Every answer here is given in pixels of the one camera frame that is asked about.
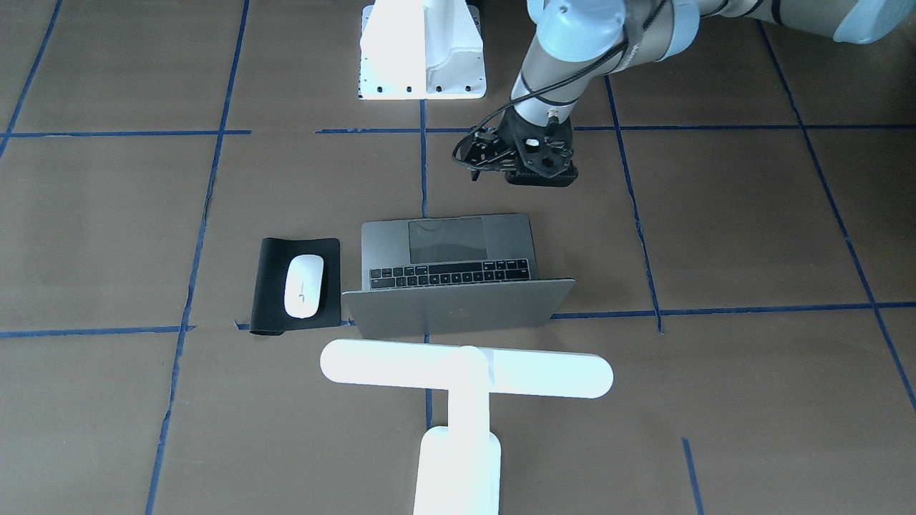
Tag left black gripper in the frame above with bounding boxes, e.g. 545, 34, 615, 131
497, 109, 578, 188

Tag grey laptop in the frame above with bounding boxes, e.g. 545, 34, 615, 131
341, 214, 575, 340

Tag white computer mouse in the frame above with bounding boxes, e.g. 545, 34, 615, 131
283, 254, 324, 319

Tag black mouse pad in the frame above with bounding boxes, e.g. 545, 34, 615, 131
249, 237, 341, 336

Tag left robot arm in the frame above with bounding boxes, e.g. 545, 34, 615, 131
495, 1, 914, 188

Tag white desk lamp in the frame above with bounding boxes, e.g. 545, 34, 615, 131
320, 339, 614, 514

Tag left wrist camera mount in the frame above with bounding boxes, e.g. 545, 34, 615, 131
451, 127, 518, 182

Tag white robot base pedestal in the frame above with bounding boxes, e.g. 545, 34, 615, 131
358, 1, 487, 101

